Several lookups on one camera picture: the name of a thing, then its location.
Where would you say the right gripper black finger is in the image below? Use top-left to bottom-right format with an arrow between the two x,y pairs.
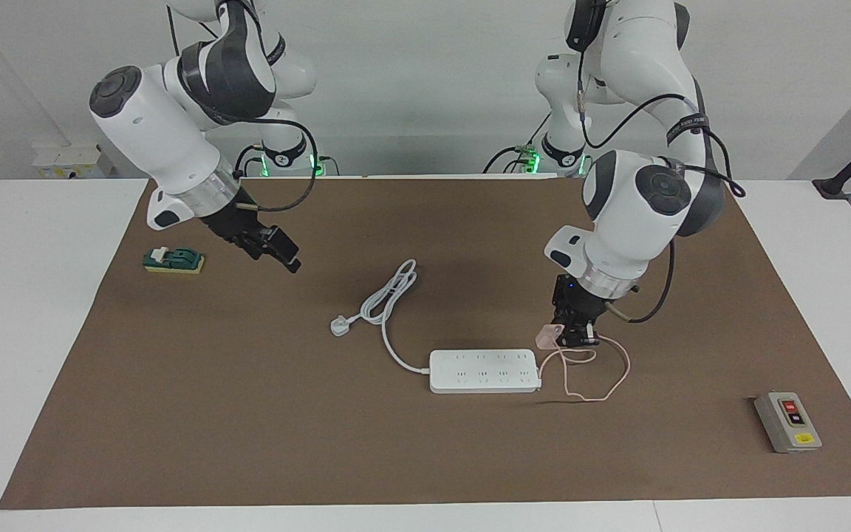
245,238 -> 301,274
262,227 -> 301,261

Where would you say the pink charging cable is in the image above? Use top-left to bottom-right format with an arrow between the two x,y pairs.
536,336 -> 632,403

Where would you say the white power strip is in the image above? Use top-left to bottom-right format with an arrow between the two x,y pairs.
428,349 -> 541,395

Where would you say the brown table mat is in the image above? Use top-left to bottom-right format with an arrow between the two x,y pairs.
0,177 -> 851,511

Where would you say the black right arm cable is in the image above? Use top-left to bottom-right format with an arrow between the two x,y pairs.
233,117 -> 319,214

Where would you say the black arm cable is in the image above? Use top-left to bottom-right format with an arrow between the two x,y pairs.
575,44 -> 746,324
233,117 -> 319,214

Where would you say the green knife switch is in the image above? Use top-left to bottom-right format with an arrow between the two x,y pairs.
143,246 -> 205,276

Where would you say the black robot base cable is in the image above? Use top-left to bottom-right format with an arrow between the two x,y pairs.
233,144 -> 264,178
482,111 -> 553,175

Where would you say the white power cord with plug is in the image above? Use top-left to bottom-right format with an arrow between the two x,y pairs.
330,259 -> 432,374

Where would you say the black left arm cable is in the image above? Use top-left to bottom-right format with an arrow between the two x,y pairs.
575,44 -> 746,324

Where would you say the white wall socket box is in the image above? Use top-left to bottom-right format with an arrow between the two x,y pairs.
33,143 -> 116,180

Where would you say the grey on-off switch box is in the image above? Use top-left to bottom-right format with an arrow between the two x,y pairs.
753,392 -> 823,454

